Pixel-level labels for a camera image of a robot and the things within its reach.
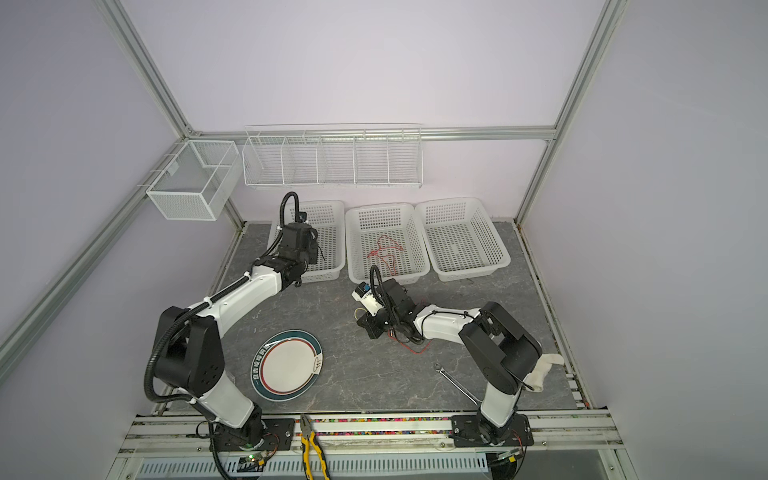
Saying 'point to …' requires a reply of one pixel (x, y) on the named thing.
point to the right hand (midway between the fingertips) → (360, 323)
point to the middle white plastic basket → (365, 224)
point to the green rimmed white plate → (286, 365)
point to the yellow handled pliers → (308, 440)
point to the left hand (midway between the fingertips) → (304, 244)
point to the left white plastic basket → (328, 218)
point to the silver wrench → (458, 384)
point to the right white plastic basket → (460, 239)
